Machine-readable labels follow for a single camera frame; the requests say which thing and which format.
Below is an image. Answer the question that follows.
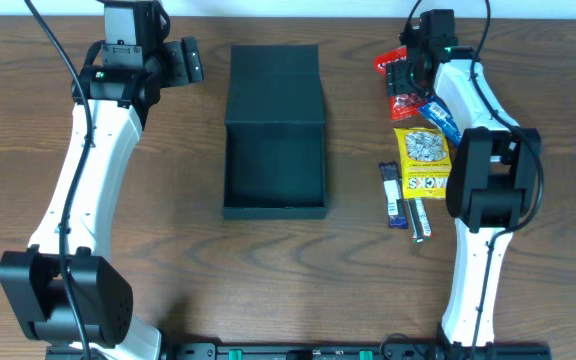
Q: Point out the red candy bag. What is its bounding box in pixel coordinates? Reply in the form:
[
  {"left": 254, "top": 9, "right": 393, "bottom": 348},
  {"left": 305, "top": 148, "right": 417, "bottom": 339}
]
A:
[{"left": 373, "top": 46, "right": 426, "bottom": 121}]

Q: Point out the black gift box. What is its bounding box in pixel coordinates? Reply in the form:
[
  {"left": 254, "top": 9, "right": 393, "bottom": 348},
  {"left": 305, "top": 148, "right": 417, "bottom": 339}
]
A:
[{"left": 223, "top": 45, "right": 327, "bottom": 220}]

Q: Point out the blue snack bar wrapper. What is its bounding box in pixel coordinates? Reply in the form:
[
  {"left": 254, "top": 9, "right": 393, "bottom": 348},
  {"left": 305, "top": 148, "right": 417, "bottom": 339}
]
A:
[{"left": 418, "top": 97, "right": 462, "bottom": 146}]

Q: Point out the yellow Hacks candy bag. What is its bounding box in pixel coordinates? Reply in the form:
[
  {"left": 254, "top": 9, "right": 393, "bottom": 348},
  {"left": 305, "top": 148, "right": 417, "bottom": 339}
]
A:
[{"left": 394, "top": 127, "right": 452, "bottom": 199}]

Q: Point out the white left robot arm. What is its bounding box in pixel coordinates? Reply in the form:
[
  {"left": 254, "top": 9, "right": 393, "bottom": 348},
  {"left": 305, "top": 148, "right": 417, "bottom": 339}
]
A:
[{"left": 0, "top": 37, "right": 203, "bottom": 359}]

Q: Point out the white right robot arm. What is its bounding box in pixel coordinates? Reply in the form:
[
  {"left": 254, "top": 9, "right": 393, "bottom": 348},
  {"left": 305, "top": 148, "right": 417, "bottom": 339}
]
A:
[{"left": 384, "top": 47, "right": 550, "bottom": 359}]

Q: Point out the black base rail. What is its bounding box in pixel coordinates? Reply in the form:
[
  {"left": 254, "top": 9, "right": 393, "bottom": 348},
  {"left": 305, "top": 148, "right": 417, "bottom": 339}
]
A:
[{"left": 159, "top": 341, "right": 552, "bottom": 360}]

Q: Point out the green gum stick pack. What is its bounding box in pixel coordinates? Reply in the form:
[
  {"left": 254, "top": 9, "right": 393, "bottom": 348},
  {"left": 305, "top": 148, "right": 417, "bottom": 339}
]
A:
[{"left": 407, "top": 198, "right": 432, "bottom": 243}]

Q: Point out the dark blue gum stick pack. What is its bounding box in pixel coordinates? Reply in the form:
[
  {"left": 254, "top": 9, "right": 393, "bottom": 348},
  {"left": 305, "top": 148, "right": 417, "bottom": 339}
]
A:
[{"left": 379, "top": 162, "right": 408, "bottom": 229}]

